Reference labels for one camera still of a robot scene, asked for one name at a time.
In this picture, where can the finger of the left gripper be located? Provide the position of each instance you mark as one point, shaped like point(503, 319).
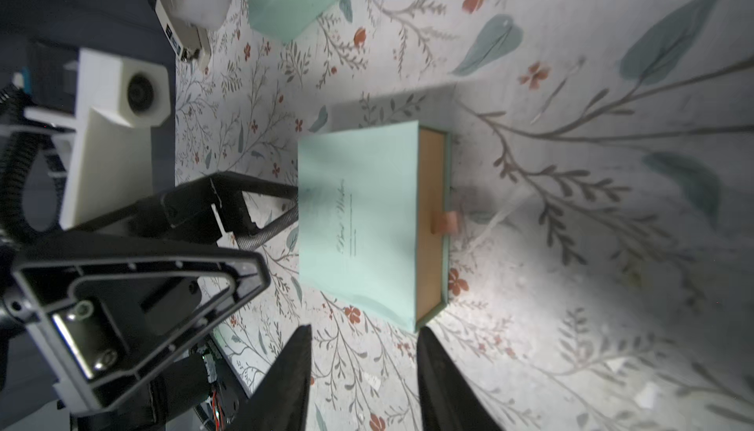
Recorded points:
point(154, 300)
point(200, 212)

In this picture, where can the floral table mat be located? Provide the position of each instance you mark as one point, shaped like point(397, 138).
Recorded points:
point(602, 169)

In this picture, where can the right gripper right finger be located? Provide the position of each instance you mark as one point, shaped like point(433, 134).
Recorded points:
point(446, 400)

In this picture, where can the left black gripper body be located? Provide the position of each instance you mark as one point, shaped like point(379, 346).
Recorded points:
point(53, 277)

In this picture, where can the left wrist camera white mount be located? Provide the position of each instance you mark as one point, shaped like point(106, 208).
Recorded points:
point(99, 110)

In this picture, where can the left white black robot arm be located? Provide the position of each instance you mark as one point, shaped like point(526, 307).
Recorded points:
point(178, 388)

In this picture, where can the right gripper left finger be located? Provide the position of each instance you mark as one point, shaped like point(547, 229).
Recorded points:
point(280, 401)

